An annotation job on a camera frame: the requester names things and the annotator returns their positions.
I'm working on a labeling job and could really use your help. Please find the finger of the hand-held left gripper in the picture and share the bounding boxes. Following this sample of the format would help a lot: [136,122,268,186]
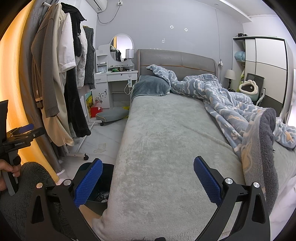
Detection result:
[29,127,47,141]
[16,123,35,135]

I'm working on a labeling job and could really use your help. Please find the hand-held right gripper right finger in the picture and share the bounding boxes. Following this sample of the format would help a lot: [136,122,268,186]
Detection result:
[193,156,271,241]

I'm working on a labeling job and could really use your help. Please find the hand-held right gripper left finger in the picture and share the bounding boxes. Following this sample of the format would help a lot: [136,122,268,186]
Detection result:
[24,158,103,241]

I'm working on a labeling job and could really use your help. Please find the dark teal trash bin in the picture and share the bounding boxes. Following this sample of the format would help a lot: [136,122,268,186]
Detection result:
[77,162,115,216]

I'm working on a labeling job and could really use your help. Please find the person's left hand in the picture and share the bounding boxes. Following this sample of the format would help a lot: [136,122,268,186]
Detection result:
[0,159,22,192]

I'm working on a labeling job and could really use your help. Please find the cream coat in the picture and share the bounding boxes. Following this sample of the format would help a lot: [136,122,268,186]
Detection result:
[42,23,74,146]

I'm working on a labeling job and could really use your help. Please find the white clothes rack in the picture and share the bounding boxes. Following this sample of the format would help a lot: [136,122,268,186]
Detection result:
[42,1,102,161]

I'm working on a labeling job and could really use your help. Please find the grey fleece garment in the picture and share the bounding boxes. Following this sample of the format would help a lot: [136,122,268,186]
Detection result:
[0,161,77,241]

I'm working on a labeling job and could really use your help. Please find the clear plastic wrapper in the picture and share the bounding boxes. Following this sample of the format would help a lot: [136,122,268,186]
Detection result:
[94,142,107,153]

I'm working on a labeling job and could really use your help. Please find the black fluffy garment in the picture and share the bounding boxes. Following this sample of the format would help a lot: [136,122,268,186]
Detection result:
[63,67,92,137]

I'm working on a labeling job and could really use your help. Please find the yellow curtain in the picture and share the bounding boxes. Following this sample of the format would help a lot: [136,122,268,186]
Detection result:
[0,0,58,183]

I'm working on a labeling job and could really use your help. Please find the yellow painting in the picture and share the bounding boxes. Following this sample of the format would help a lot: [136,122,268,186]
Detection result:
[85,91,94,117]

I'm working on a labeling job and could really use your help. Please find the red box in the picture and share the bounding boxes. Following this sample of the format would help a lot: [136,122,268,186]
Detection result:
[90,106,102,118]

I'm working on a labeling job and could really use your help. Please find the grey knit cardigan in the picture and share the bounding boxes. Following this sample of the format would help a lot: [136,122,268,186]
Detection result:
[31,5,59,117]

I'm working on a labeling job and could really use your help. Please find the grey stool cushion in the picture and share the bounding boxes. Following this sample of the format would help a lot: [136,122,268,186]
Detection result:
[95,108,129,127]

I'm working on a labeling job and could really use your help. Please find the grey knit vest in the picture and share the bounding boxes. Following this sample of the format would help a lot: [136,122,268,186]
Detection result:
[83,27,96,90]

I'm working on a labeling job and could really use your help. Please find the blue patterned fleece blanket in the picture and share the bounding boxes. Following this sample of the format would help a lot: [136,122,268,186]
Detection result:
[146,64,296,209]

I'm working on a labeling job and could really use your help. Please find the white shirt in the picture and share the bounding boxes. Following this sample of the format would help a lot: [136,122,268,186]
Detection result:
[58,14,77,73]

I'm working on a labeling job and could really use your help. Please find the white dressing table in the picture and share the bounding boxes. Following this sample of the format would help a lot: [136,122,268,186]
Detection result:
[94,44,139,110]

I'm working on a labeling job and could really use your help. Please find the white shade bedside lamp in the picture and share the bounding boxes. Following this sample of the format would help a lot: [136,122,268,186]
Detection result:
[224,70,236,90]

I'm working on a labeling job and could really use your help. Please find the grey-blue pillow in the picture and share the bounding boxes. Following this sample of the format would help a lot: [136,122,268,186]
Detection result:
[131,75,170,102]

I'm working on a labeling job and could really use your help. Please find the black hanging garment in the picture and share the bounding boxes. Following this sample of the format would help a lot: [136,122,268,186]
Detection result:
[60,2,86,57]

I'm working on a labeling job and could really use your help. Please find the black office chair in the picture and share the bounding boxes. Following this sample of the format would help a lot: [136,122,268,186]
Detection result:
[245,72,266,105]

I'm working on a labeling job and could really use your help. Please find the silver shade table lamp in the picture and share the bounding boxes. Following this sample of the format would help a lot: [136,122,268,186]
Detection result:
[125,49,134,70]

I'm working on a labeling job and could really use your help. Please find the oval mirror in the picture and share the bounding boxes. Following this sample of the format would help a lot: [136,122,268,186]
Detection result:
[110,34,134,62]

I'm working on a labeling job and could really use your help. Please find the grey upholstered bed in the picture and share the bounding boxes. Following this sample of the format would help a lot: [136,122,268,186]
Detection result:
[92,49,296,241]

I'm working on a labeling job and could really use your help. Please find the white air conditioner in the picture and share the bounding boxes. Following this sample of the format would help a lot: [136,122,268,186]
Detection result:
[87,0,108,12]

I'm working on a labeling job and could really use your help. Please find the white and black wardrobe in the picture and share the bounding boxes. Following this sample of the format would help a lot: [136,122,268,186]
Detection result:
[232,36,288,112]

